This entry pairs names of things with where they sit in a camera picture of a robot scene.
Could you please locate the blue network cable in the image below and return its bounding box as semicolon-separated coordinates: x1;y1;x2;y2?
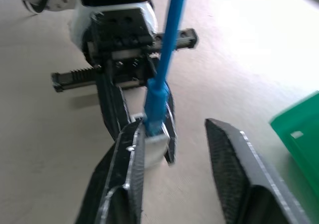
144;0;189;136

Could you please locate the white coupler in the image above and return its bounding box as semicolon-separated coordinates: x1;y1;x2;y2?
131;112;172;169

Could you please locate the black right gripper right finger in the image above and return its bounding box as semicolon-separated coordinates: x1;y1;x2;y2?
204;117;313;224

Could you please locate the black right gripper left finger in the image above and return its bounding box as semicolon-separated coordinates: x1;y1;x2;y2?
76;120;146;224

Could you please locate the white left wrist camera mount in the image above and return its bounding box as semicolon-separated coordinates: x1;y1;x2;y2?
68;0;158;60

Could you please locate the green plastic bin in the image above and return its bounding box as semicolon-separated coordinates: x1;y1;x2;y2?
268;90;319;193

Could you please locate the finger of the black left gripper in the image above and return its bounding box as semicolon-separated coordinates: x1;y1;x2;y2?
163;84;178;167
96;62;137;141

